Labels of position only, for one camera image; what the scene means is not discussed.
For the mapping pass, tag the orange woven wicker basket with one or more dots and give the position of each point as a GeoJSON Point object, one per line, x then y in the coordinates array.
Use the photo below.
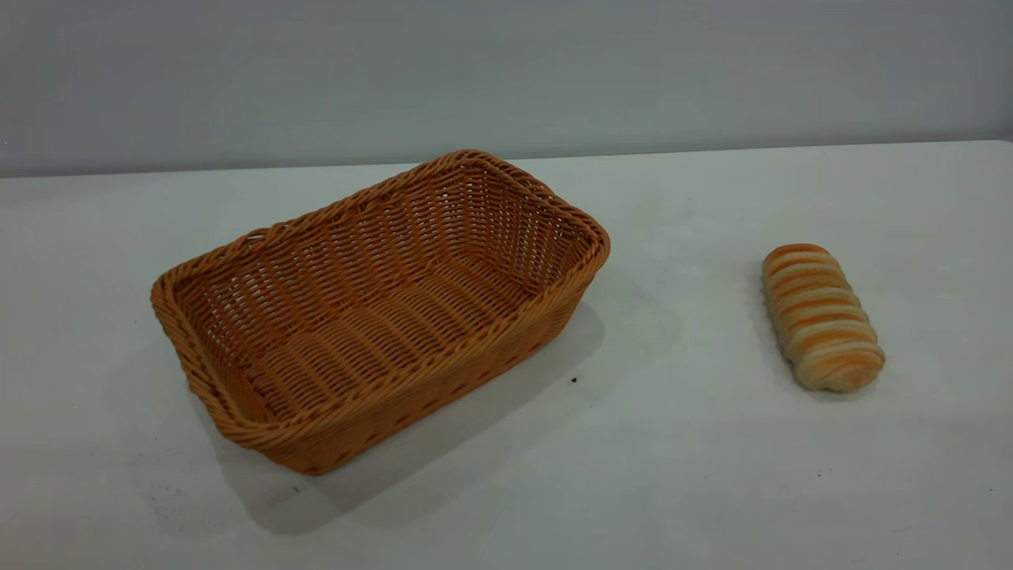
{"type": "Point", "coordinates": [372, 317]}

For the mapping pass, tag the striped long bread roll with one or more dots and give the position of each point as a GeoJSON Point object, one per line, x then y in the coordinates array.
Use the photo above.
{"type": "Point", "coordinates": [821, 318]}

